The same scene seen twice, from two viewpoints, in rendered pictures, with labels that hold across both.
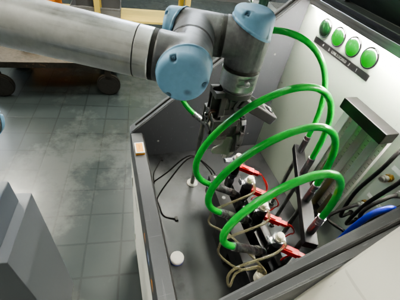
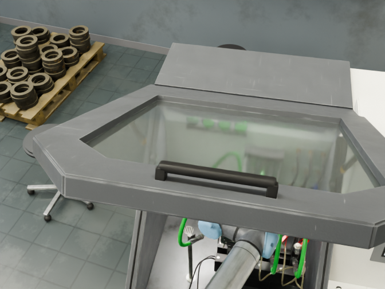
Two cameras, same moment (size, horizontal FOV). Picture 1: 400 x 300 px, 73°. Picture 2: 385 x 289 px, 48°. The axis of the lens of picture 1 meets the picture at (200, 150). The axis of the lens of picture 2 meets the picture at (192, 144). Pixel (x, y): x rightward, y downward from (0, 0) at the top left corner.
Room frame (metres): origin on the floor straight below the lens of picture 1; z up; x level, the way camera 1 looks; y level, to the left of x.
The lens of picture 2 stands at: (0.14, 0.67, 2.46)
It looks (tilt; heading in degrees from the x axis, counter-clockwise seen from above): 46 degrees down; 306
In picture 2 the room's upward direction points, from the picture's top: 1 degrees counter-clockwise
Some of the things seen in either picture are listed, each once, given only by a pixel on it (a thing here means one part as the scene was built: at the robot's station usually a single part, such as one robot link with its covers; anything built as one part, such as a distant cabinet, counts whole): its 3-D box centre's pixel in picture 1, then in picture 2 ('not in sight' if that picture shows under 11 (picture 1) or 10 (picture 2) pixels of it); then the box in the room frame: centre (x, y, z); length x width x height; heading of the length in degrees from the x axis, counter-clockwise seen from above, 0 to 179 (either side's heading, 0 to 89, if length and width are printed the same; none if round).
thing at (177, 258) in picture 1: (177, 258); not in sight; (0.35, 0.01, 0.84); 0.04 x 0.04 x 0.01
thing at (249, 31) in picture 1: (246, 39); not in sight; (0.51, -0.05, 1.42); 0.09 x 0.08 x 0.11; 93
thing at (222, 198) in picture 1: (237, 233); (258, 267); (0.43, -0.16, 0.91); 0.34 x 0.10 x 0.15; 24
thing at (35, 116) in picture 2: not in sight; (32, 61); (3.25, -1.12, 0.22); 1.22 x 0.83 x 0.43; 106
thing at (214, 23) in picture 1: (193, 34); (222, 220); (0.49, 0.05, 1.42); 0.11 x 0.11 x 0.08; 3
